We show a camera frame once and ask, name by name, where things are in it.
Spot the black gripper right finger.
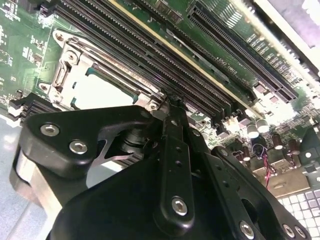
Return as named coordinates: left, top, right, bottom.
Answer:
left=184, top=101, right=312, bottom=240

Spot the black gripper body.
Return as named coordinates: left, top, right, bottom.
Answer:
left=49, top=126, right=283, bottom=240

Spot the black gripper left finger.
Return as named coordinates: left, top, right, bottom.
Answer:
left=9, top=96, right=196, bottom=237

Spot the metal socket cover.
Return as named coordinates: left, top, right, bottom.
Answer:
left=51, top=47, right=166, bottom=111

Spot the silver square CPU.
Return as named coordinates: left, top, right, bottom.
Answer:
left=71, top=67, right=138, bottom=111

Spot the metal locking lever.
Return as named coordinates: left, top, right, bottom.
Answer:
left=69, top=36, right=176, bottom=103

